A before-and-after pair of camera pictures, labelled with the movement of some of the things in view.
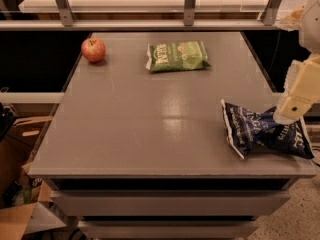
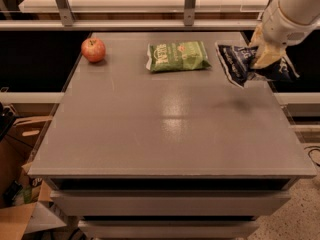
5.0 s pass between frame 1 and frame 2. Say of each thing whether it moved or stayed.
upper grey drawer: stayed
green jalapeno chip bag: stayed
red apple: stayed
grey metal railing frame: stayed
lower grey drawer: stayed
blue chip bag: moved
